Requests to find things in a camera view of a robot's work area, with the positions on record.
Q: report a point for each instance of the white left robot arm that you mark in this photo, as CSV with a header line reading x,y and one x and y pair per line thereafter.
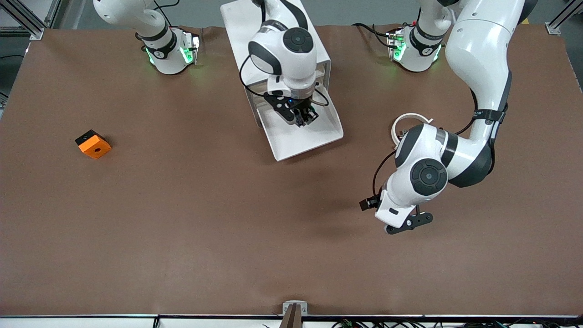
x,y
478,54

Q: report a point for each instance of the orange and black block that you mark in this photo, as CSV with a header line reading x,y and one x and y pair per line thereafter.
x,y
96,148

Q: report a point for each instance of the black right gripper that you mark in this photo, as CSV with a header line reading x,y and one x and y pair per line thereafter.
x,y
304,112

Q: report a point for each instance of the brown vertical bar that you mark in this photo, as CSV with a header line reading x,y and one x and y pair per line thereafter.
x,y
291,319

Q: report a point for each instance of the white beige drawer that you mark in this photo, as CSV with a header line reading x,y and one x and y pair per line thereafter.
x,y
300,141

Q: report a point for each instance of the grey metal bracket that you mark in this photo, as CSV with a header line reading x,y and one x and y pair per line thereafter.
x,y
287,304

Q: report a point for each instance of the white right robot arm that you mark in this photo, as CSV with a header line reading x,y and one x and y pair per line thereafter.
x,y
291,59

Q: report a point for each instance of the aluminium frame post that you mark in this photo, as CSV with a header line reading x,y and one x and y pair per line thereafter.
x,y
36,31
553,28

